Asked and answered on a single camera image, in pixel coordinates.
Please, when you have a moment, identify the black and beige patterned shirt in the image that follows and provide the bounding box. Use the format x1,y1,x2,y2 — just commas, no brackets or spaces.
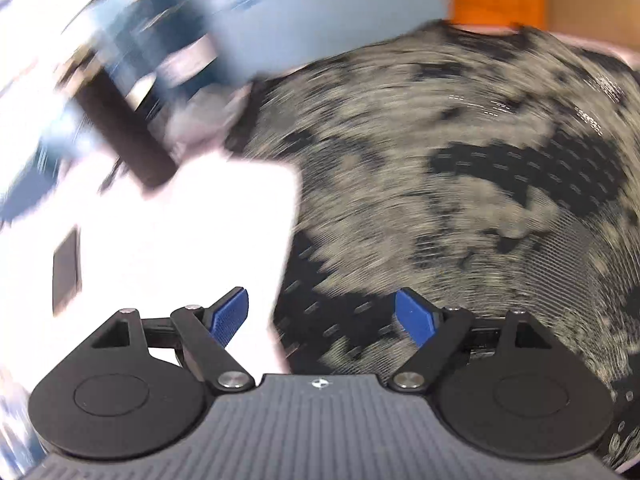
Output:
226,22,639,467

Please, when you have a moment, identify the small black rectangular object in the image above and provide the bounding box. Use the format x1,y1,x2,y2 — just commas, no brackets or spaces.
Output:
51,226,81,316

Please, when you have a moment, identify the black thermos bottle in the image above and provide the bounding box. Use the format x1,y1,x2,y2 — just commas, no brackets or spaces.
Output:
56,46,178,190

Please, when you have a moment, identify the light blue partition board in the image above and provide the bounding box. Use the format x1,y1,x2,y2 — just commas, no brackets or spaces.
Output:
86,0,449,94

